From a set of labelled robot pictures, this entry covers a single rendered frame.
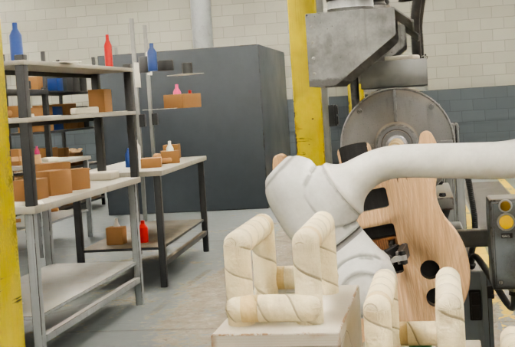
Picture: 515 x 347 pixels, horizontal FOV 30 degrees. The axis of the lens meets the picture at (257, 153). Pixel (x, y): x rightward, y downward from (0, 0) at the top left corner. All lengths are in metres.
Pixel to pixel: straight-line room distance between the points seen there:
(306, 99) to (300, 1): 0.94
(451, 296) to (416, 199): 0.81
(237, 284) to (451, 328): 0.25
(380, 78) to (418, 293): 0.53
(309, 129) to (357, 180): 7.82
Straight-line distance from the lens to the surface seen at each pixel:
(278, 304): 1.12
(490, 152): 1.56
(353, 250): 1.55
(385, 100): 2.15
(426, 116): 2.15
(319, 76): 1.87
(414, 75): 2.20
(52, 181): 5.70
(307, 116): 9.37
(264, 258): 1.29
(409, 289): 1.94
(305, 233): 1.11
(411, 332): 1.30
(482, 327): 2.41
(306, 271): 1.11
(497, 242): 2.16
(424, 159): 1.55
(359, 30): 1.87
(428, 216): 1.92
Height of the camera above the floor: 1.36
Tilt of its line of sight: 3 degrees down
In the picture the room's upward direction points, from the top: 4 degrees counter-clockwise
